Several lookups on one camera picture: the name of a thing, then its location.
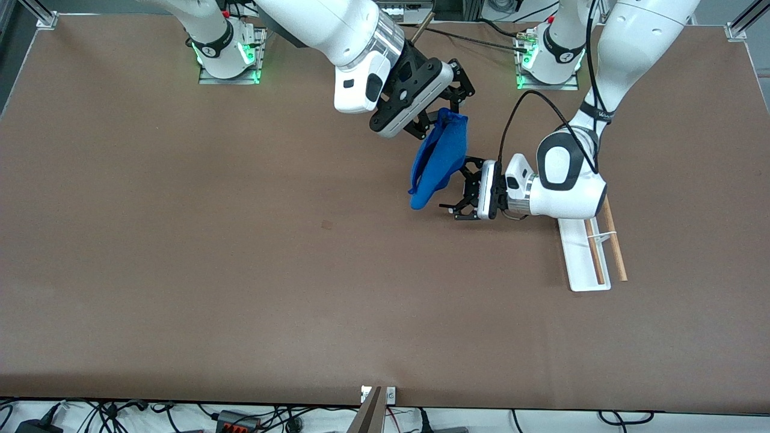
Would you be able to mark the black power plug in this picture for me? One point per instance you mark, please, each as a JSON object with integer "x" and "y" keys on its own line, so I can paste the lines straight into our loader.
{"x": 33, "y": 428}

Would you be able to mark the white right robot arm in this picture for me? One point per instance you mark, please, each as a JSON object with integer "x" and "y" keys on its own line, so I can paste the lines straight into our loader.
{"x": 325, "y": 24}

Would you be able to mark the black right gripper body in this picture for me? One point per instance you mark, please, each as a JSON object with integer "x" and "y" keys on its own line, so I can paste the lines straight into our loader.
{"x": 452, "y": 90}

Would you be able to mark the silver electronics box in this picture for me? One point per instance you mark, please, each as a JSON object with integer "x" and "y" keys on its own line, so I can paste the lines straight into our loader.
{"x": 415, "y": 7}

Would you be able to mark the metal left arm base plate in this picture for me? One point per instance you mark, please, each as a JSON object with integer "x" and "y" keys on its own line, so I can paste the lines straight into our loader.
{"x": 565, "y": 87}

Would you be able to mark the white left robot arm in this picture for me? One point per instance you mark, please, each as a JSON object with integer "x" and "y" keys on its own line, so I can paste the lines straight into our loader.
{"x": 565, "y": 180}

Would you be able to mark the small metal bracket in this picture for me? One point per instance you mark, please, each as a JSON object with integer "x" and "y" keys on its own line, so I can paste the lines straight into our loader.
{"x": 391, "y": 394}

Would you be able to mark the black plug connector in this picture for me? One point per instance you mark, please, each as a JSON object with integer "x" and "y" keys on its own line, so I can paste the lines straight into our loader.
{"x": 424, "y": 421}

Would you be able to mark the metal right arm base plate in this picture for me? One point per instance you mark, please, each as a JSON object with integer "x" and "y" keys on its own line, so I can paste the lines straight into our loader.
{"x": 210, "y": 80}

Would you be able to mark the black power adapter orange plugs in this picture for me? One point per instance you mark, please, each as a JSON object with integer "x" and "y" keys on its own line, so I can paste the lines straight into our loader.
{"x": 237, "y": 424}

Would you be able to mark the wooden post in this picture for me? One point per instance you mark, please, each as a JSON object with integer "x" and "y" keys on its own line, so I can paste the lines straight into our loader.
{"x": 368, "y": 418}

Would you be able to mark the blue microfibre towel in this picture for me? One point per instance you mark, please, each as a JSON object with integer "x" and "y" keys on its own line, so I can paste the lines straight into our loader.
{"x": 442, "y": 156}

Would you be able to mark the aluminium table corner bracket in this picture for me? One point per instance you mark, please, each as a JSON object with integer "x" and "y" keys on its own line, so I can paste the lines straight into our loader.
{"x": 47, "y": 21}
{"x": 737, "y": 30}

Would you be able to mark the white rack with wooden rods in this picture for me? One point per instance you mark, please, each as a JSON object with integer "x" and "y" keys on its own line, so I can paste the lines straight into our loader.
{"x": 580, "y": 264}

